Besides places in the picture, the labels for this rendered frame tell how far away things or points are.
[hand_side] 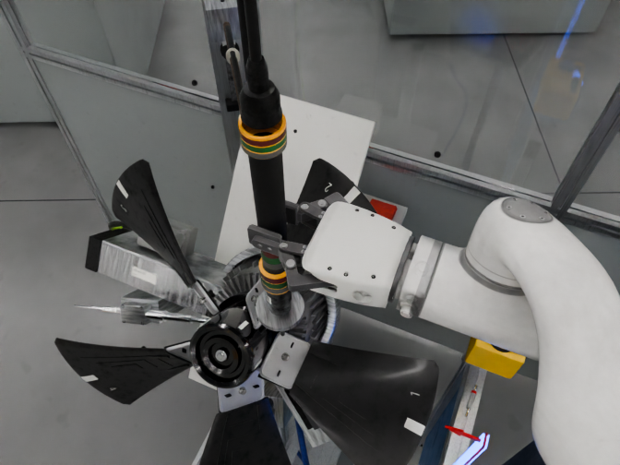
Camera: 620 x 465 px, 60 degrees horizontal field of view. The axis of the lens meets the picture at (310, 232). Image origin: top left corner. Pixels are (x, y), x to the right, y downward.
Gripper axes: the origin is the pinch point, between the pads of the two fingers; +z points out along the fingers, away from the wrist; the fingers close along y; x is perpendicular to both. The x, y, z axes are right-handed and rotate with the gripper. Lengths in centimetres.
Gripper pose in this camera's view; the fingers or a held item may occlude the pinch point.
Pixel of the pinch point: (273, 224)
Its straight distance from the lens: 61.4
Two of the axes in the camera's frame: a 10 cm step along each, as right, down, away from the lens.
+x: 0.0, -5.8, -8.2
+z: -9.2, -3.2, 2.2
